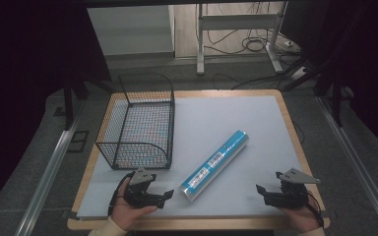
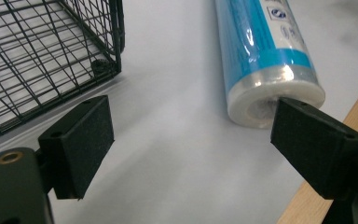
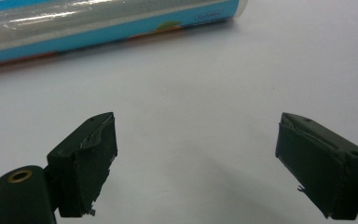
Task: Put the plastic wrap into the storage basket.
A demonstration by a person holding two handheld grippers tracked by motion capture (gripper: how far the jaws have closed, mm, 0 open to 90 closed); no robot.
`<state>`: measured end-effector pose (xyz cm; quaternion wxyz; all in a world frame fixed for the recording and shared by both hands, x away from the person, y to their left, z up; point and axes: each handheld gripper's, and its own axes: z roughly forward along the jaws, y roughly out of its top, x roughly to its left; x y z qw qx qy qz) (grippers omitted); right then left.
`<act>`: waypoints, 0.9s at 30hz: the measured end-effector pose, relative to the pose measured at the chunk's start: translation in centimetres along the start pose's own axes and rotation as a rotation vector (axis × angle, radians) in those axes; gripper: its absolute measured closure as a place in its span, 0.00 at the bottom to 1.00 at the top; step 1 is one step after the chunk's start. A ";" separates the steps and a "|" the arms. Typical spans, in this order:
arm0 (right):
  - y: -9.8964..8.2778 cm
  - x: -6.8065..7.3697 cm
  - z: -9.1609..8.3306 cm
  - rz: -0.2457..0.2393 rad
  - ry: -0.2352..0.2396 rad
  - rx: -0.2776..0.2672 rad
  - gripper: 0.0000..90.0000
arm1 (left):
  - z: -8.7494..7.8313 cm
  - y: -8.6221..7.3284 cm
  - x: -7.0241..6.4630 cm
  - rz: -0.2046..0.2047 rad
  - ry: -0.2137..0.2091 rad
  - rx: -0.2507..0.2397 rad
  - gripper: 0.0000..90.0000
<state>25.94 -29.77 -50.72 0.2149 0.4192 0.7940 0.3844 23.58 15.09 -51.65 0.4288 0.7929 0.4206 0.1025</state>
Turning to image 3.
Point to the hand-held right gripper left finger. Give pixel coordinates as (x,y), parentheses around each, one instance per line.
(84,168)

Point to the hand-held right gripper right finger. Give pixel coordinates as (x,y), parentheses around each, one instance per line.
(320,168)

